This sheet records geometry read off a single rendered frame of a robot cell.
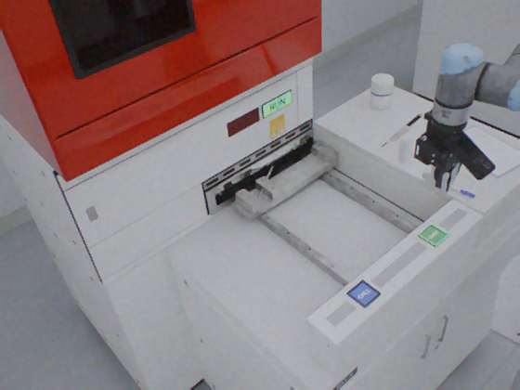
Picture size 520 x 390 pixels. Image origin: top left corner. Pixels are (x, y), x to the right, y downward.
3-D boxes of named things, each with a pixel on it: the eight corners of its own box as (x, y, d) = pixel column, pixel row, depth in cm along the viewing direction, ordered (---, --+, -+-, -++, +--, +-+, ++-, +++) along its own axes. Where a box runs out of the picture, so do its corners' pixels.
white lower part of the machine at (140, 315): (79, 313, 244) (9, 175, 190) (221, 222, 281) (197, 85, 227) (163, 425, 202) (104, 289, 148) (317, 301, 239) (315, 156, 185)
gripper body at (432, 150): (433, 146, 125) (440, 101, 117) (465, 162, 119) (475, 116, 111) (412, 161, 121) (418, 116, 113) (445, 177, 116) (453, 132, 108)
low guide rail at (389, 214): (303, 168, 180) (303, 161, 178) (307, 165, 181) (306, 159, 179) (427, 246, 150) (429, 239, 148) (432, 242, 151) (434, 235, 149)
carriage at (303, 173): (234, 208, 163) (233, 201, 161) (318, 155, 180) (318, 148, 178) (252, 221, 158) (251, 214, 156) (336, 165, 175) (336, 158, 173)
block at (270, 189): (255, 188, 165) (254, 180, 163) (264, 182, 167) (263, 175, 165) (273, 200, 160) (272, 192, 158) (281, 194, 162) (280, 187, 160)
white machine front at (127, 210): (100, 281, 149) (52, 171, 123) (308, 152, 186) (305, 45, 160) (106, 288, 148) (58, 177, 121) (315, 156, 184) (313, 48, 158)
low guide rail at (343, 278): (241, 208, 168) (240, 201, 166) (246, 204, 169) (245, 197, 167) (363, 301, 138) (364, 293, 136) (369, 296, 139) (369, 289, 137)
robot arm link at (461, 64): (480, 63, 97) (435, 54, 101) (469, 114, 104) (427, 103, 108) (494, 45, 102) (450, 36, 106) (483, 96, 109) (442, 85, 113)
